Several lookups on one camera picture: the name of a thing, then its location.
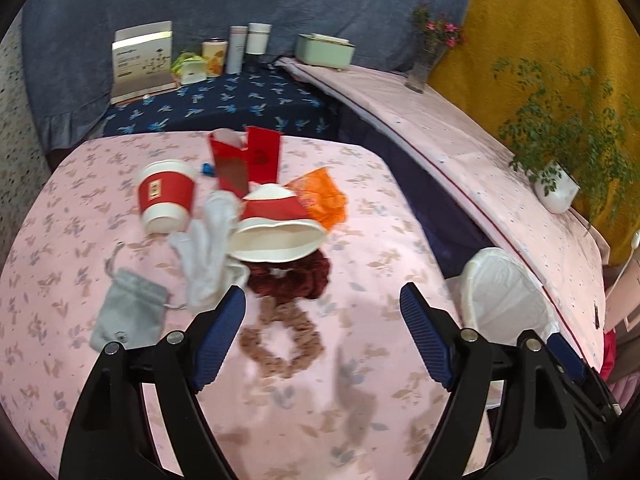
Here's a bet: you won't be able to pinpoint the grey drawstring pouch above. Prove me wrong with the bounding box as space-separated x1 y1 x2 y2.
89 242 186 352

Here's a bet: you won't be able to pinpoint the white cloth glove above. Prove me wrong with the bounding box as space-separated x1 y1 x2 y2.
168 190 250 314

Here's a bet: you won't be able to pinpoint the beige polka dot scrunchie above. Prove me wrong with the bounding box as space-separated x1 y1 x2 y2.
239 297 324 379

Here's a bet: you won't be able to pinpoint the dark red velvet scrunchie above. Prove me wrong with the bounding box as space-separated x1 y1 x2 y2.
247 250 331 304

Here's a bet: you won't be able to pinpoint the red white paper cup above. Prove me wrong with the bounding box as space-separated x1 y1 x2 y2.
137 159 198 235

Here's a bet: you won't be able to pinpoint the squashed red paper cup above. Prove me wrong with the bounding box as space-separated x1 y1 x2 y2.
228 183 328 263

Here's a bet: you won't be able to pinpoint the orange plastic bag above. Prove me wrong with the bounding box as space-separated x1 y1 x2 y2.
285 167 347 231

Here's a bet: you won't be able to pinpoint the blue wrapper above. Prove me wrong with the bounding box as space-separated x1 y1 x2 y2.
201 162 216 178

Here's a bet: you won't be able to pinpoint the red card envelope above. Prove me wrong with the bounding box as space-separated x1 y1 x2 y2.
208 126 281 198

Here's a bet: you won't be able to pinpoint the white lined trash bin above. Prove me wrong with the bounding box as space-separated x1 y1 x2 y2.
446 247 560 346

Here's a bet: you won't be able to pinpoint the pink bunny print tablecloth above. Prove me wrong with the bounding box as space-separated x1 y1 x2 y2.
0 130 501 480

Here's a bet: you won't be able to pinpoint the pink dotted shelf cloth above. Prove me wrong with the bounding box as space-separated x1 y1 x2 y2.
276 58 605 368

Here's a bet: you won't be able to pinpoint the green plant white pot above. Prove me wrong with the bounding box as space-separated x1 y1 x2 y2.
491 58 639 221

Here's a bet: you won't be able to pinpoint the glass vase pink flowers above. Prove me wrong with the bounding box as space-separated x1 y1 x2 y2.
405 3 463 93

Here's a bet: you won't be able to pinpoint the green yellow snack packet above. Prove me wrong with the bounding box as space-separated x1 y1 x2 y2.
171 52 207 86

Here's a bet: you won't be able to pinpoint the navy floral cloth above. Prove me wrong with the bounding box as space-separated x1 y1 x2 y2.
103 65 337 140

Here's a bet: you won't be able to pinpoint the white booklet display box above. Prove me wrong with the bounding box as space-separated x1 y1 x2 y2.
111 21 177 105

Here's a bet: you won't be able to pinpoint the orange floral tin can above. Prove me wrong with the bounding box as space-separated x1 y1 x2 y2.
202 38 228 77

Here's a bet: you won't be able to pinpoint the mint green tissue box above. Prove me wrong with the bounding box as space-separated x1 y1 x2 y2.
295 34 355 70

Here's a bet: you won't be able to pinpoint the white cylindrical jar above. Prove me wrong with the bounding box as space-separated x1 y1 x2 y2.
245 22 271 55

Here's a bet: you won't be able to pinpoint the tall white bottle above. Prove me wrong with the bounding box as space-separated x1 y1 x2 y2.
226 25 247 75

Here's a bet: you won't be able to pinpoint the blue velvet backdrop cloth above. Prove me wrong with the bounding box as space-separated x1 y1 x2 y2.
22 0 470 152

